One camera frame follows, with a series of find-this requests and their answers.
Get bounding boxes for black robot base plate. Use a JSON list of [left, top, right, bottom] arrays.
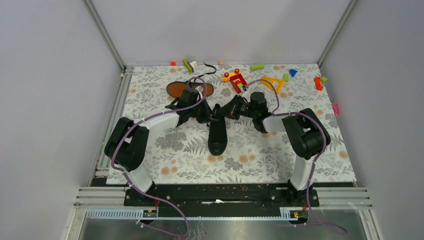
[[90, 177, 355, 219]]

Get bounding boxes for red duplo block assembly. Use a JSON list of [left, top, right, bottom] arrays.
[[221, 68, 248, 94]]

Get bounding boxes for green purple white toy blocks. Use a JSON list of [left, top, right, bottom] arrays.
[[183, 59, 198, 73]]

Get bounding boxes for blue toy block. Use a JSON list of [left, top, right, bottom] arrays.
[[289, 69, 298, 77]]

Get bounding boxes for black sneaker with laces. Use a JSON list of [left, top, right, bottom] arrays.
[[207, 116, 228, 156]]

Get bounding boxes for yellow triangular toy frame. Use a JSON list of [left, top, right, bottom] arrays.
[[260, 76, 286, 94]]

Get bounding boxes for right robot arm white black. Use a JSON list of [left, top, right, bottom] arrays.
[[215, 92, 331, 206]]

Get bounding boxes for floral patterned table mat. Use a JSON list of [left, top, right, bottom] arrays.
[[122, 64, 356, 184]]

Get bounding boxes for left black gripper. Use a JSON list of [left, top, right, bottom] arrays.
[[188, 97, 219, 124]]

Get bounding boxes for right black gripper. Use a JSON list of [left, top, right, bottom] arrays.
[[216, 94, 257, 121]]

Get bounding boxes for green curved toy block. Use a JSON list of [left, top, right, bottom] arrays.
[[250, 63, 265, 72]]

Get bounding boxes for aluminium frame rails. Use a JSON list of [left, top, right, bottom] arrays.
[[62, 0, 385, 240]]

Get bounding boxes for small green toy block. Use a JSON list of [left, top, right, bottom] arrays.
[[283, 73, 290, 83]]

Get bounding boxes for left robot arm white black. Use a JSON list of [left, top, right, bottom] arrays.
[[104, 87, 219, 206]]

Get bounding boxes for overturned shoe orange sole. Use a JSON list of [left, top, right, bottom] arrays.
[[166, 79, 214, 98]]

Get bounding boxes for red and green toy blocks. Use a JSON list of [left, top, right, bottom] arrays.
[[314, 76, 328, 91]]

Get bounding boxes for pink lego brick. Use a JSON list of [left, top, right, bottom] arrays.
[[332, 103, 341, 116]]

